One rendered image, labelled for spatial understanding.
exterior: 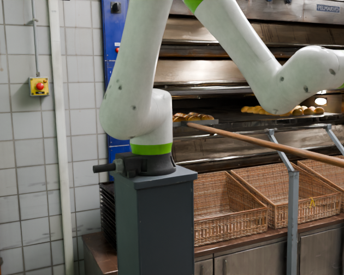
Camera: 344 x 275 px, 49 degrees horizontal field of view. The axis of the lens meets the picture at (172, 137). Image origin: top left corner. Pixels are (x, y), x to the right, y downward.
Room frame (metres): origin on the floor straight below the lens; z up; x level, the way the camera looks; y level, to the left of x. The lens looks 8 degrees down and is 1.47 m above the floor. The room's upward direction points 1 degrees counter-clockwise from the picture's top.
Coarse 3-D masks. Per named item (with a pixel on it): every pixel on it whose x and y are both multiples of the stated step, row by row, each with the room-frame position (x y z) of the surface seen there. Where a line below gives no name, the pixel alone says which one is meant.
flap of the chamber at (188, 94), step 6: (204, 90) 2.36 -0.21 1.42; (210, 90) 2.38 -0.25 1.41; (216, 90) 2.40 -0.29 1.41; (222, 90) 2.41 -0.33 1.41; (228, 90) 2.43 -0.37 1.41; (234, 90) 2.45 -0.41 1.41; (240, 90) 2.47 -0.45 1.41; (246, 90) 2.49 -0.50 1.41; (324, 90) 2.80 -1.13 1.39; (330, 90) 2.84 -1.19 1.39; (336, 90) 2.88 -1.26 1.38; (342, 90) 2.92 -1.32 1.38; (174, 96) 2.32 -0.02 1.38; (180, 96) 2.35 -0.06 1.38; (186, 96) 2.38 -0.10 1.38; (192, 96) 2.41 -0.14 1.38; (204, 96) 2.47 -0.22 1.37; (210, 96) 2.50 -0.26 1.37; (216, 96) 2.54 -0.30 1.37; (222, 96) 2.57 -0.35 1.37; (228, 96) 2.61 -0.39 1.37; (234, 96) 2.64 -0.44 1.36; (240, 96) 2.68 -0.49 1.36; (246, 96) 2.72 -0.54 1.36
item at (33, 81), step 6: (30, 78) 2.01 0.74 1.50; (36, 78) 2.02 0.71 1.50; (42, 78) 2.03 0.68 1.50; (48, 78) 2.05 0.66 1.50; (30, 84) 2.01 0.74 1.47; (36, 84) 2.02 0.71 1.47; (48, 84) 2.05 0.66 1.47; (30, 90) 2.01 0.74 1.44; (36, 90) 2.02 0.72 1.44; (42, 90) 2.03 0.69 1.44; (48, 90) 2.05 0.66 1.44
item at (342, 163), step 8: (200, 128) 2.24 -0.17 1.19; (208, 128) 2.16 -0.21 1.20; (232, 136) 1.93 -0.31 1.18; (240, 136) 1.86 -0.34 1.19; (248, 136) 1.82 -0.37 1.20; (256, 144) 1.74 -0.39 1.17; (264, 144) 1.68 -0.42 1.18; (272, 144) 1.64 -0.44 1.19; (280, 144) 1.61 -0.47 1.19; (288, 152) 1.54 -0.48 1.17; (296, 152) 1.49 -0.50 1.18; (304, 152) 1.46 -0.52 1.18; (312, 152) 1.43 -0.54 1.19; (320, 160) 1.38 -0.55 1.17; (328, 160) 1.34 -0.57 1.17; (336, 160) 1.31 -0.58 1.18
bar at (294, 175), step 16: (272, 128) 2.31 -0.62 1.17; (288, 128) 2.35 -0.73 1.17; (304, 128) 2.40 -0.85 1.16; (320, 128) 2.47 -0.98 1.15; (336, 144) 2.42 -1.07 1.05; (288, 160) 2.16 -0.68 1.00; (288, 192) 2.11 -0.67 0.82; (288, 208) 2.11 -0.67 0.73; (288, 224) 2.11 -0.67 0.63; (288, 240) 2.10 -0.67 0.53; (288, 256) 2.10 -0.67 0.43; (288, 272) 2.10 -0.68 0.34
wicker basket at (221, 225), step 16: (208, 176) 2.49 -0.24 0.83; (208, 192) 2.46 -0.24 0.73; (224, 192) 2.50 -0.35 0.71; (240, 192) 2.37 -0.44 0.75; (208, 208) 2.43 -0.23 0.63; (224, 208) 2.47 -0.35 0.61; (240, 208) 2.37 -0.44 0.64; (256, 208) 2.21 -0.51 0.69; (208, 224) 1.97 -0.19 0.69; (224, 224) 2.01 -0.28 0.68; (240, 224) 2.05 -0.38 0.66; (256, 224) 2.10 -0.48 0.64; (208, 240) 2.00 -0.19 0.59; (224, 240) 2.01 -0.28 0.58
